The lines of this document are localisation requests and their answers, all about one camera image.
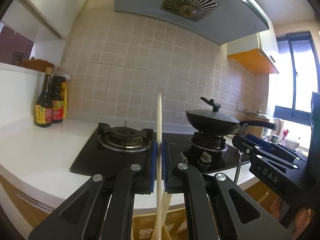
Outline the gas burner under wok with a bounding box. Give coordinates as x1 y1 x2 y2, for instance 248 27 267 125
189 131 229 153

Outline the slim dark sauce bottle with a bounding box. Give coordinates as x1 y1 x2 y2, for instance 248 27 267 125
35 67 53 128

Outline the white bowl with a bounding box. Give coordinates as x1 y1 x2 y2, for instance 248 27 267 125
285 138 301 150

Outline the dark framed window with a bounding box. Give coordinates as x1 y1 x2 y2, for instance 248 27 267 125
274 31 320 113

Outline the dark red door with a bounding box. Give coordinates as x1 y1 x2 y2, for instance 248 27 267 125
0 22 35 65

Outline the dark jar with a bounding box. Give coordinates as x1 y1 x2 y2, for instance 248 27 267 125
12 52 24 67

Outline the silver cabinet handle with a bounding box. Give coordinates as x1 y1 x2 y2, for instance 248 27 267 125
15 192 55 211

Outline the black glass gas stove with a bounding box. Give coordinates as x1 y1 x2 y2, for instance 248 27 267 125
70 122 253 178

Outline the beige rice cooker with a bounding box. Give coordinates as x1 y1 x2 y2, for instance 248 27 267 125
244 111 272 137

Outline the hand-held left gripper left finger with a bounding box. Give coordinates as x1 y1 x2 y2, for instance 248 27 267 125
28 140 158 240

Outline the brown woven tray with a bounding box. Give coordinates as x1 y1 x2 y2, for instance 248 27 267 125
21 58 55 71

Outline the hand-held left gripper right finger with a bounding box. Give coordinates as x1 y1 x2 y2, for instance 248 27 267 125
161 139 292 240

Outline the metal spoon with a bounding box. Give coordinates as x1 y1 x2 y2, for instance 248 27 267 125
234 149 244 183

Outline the white upper cabinet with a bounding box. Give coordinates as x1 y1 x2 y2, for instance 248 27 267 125
19 0 107 40

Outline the beige wooden chopstick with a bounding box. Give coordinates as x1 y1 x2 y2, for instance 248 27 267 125
156 191 173 240
149 92 163 240

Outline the yellow oil bottle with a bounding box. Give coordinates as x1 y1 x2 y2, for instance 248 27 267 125
62 74 70 118

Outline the beige slotted utensil basket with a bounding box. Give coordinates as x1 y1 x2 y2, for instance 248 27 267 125
132 209 187 240

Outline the bare gas burner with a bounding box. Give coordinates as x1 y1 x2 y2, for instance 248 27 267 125
97 121 154 153

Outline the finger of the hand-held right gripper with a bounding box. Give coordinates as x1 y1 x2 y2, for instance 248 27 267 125
232 134 298 170
244 133 301 163

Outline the pale pink kettle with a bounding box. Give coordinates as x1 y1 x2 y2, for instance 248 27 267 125
273 117 286 137

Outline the wide dark sauce bottle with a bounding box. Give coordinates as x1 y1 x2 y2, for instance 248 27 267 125
51 66 67 124

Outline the black wok lid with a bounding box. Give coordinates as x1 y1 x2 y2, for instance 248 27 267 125
186 97 241 125

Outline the black wok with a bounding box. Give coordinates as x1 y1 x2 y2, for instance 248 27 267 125
185 109 276 137

